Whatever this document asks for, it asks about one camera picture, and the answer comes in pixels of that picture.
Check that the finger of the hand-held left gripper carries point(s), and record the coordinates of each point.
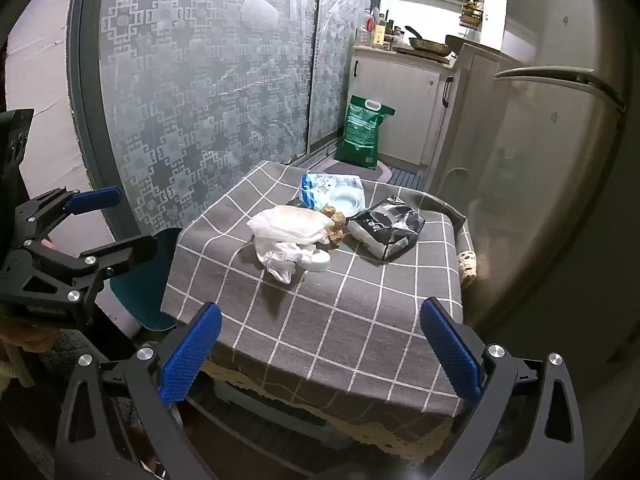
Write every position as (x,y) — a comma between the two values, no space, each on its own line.
(125,252)
(92,200)

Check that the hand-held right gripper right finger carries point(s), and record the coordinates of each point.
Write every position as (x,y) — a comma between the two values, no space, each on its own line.
(450,355)

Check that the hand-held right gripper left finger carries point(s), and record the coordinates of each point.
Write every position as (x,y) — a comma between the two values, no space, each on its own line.
(192,355)

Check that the teal trash bin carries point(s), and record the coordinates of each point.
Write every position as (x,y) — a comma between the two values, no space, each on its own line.
(145,305)

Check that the white stained tissue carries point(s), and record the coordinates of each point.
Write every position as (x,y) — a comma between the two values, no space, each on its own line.
(290,222)

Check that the person's left hand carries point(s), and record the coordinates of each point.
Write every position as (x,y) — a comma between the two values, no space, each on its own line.
(22,337)

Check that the grey checked tablecloth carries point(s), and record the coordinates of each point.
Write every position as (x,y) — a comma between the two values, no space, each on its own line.
(325,320)

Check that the black snack bag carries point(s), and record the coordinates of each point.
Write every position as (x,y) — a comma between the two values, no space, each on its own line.
(390,230)

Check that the frosted patterned glass door panel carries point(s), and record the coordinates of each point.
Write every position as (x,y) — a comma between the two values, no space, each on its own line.
(340,35)
(200,85)

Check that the brown crumpled scraps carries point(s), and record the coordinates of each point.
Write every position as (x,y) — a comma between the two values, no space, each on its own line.
(336,225)

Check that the grey ribbed floor mat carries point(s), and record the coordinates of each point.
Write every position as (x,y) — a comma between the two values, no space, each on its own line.
(405,178)

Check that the white plastic bowl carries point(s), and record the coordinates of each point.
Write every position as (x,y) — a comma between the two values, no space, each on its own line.
(345,202)

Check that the pink oval floor mat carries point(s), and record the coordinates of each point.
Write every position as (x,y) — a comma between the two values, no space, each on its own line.
(381,172)

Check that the beige refrigerator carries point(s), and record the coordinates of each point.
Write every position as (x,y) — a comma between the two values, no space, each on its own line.
(550,185)

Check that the blue and white packet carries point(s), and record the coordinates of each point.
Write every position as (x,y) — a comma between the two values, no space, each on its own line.
(316,187)

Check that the green rice bag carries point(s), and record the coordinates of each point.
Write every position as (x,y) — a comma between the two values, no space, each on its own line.
(360,135)

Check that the white kitchen cabinet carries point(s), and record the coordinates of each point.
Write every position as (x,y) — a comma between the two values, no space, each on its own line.
(400,95)

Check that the black frying pan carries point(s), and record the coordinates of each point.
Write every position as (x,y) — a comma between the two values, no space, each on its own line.
(425,44)

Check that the dark wok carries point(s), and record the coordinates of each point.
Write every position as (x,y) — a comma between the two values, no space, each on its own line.
(457,42)

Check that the clear glass jar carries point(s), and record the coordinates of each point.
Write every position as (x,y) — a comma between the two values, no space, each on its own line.
(363,36)

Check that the red capped bottle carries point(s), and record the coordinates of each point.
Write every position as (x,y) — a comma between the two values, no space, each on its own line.
(370,20)

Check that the wall spice rack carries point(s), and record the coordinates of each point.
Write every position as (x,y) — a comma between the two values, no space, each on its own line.
(471,16)

